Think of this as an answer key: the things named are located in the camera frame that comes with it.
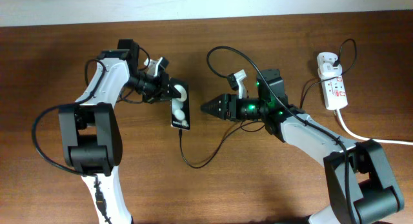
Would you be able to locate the black smartphone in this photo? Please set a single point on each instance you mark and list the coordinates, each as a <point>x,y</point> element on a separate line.
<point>180,107</point>

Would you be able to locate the white power strip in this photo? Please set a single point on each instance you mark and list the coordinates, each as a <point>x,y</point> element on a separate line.
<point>333,88</point>

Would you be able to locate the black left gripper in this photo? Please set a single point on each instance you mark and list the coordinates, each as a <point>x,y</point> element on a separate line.
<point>161,92</point>

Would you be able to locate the white charger plug adapter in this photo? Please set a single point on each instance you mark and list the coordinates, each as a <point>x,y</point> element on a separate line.
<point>328,70</point>

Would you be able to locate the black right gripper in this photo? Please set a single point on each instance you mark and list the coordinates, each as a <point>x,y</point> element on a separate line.
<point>226,100</point>

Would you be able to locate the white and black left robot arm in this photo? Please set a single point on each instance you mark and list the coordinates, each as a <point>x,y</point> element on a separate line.
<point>90,134</point>

